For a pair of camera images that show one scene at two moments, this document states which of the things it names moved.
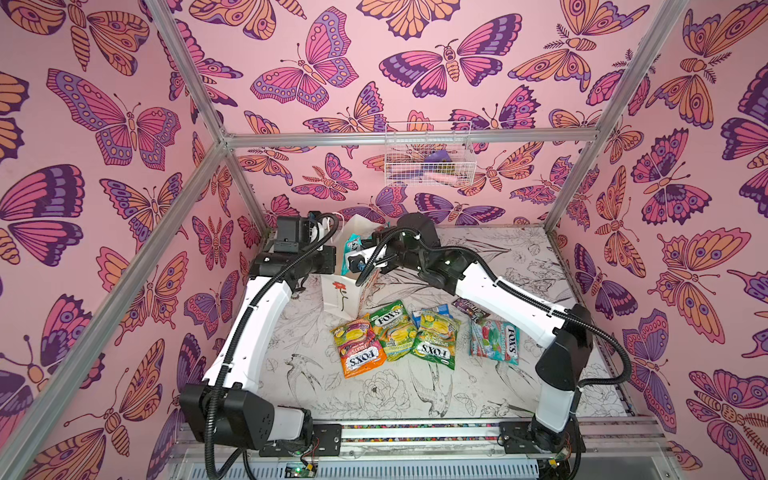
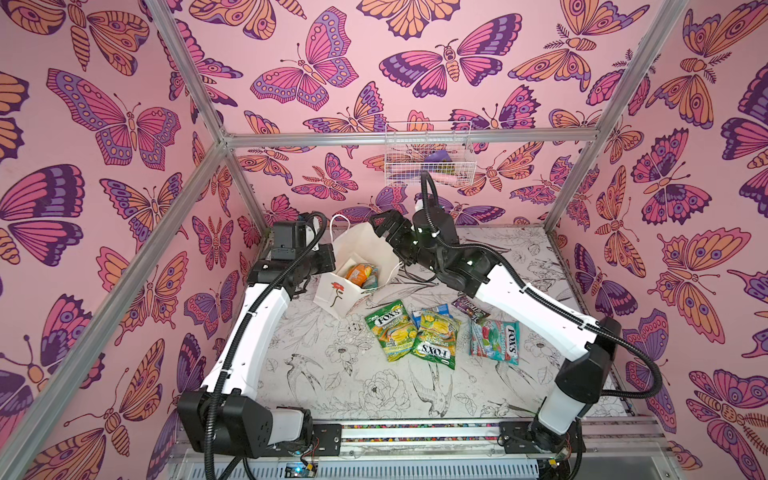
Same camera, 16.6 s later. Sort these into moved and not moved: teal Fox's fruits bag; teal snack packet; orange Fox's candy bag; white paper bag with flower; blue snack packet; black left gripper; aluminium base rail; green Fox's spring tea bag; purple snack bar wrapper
Moved: teal snack packet; white paper bag with flower; orange Fox's candy bag
Not moved: purple snack bar wrapper; green Fox's spring tea bag; black left gripper; blue snack packet; aluminium base rail; teal Fox's fruits bag
